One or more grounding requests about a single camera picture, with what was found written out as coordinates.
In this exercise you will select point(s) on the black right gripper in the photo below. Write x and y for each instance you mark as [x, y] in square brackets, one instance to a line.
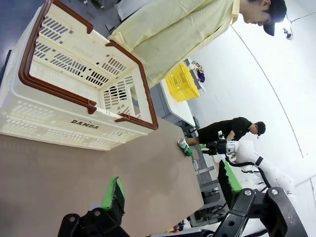
[218, 147]

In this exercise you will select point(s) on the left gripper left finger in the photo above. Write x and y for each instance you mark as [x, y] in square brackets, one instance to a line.
[114, 195]

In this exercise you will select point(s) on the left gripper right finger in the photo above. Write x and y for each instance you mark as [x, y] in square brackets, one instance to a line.
[228, 182]

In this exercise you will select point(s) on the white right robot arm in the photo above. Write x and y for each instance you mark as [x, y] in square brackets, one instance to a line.
[276, 172]

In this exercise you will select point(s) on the yellow plastic basket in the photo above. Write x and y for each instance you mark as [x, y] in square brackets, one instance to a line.
[182, 89]

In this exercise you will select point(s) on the cream plastic shopping basket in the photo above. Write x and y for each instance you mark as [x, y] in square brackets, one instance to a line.
[61, 118]

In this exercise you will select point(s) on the clear plastic bottle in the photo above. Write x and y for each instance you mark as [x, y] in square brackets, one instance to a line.
[195, 163]

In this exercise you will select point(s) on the person in black shirt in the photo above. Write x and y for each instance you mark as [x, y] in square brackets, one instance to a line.
[237, 127]

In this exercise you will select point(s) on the white side table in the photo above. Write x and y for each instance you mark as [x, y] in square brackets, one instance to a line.
[180, 111]

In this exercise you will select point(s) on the purple item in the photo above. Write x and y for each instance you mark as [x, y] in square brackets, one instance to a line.
[201, 77]

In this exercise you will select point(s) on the person in yellow shirt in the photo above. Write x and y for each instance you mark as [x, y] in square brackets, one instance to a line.
[172, 29]

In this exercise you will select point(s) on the black cap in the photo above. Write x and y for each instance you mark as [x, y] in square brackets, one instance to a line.
[276, 14]

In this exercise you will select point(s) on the grey metal table frame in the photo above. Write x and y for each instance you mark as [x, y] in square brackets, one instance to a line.
[207, 177]

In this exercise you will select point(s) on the hanging camera device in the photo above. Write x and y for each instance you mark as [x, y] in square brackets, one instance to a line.
[288, 32]

